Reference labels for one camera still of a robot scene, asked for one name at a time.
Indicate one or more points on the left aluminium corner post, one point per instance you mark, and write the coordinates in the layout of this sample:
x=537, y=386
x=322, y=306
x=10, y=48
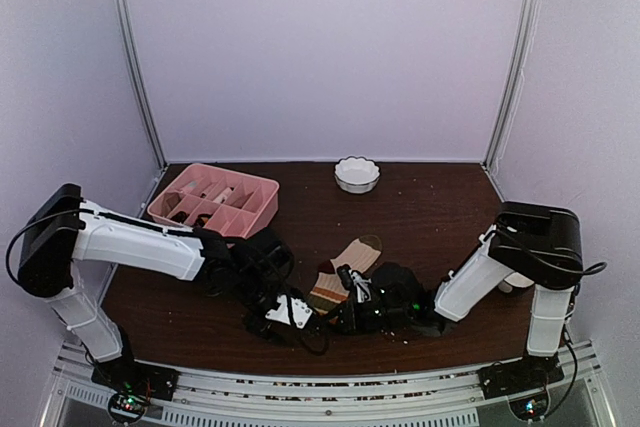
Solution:
x=137, y=81

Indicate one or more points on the aluminium front table rail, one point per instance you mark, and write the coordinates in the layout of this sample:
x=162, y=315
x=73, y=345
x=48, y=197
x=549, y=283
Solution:
x=445, y=397

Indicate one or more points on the right aluminium corner post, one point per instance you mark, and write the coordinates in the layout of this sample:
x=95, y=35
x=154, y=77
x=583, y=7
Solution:
x=514, y=82

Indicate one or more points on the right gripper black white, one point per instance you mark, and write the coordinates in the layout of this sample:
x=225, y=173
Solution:
x=352, y=321

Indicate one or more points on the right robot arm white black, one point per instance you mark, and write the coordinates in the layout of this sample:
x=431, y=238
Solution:
x=540, y=243

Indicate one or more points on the pink divided organizer tray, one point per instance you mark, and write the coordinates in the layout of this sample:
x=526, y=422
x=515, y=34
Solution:
x=225, y=201

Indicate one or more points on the white scalloped ceramic bowl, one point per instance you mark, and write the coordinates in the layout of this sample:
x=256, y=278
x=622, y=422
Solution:
x=356, y=175

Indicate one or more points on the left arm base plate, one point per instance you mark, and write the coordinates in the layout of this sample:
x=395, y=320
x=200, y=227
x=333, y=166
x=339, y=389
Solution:
x=125, y=375

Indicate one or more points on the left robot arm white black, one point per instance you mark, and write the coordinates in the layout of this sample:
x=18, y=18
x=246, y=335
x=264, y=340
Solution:
x=68, y=229

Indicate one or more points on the white cup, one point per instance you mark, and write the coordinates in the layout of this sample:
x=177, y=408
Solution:
x=515, y=283

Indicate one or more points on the striped beige brown sock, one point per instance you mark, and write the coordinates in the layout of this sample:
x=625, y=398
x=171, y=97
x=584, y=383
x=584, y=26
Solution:
x=336, y=275

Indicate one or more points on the aluminium corner post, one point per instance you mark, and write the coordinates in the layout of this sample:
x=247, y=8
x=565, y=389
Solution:
x=137, y=81
x=514, y=82

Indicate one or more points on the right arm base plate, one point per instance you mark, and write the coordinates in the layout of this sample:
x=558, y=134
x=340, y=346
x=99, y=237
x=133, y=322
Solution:
x=528, y=373

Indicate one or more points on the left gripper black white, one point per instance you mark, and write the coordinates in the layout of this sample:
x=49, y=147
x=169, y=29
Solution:
x=263, y=328

